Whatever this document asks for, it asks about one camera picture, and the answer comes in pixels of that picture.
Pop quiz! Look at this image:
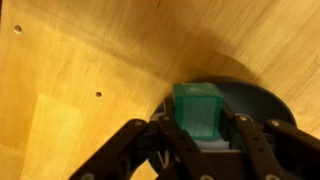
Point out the green cube block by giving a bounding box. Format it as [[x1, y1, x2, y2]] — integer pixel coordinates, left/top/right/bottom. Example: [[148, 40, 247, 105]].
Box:
[[171, 82, 224, 141]]

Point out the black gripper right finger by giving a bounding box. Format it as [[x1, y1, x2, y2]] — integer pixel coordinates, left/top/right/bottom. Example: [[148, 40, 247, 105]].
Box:
[[229, 113, 320, 180]]

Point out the black bowl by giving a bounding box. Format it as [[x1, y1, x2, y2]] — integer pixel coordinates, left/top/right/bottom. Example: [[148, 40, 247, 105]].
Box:
[[146, 76, 298, 175]]

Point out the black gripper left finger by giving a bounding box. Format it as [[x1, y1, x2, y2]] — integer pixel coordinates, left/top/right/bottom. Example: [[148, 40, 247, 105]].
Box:
[[68, 114, 219, 180]]

